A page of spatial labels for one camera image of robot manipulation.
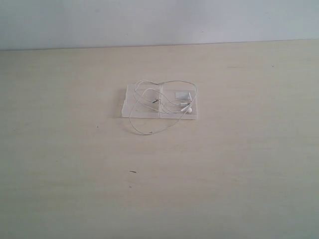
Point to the clear plastic open case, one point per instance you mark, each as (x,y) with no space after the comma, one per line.
(160,101)

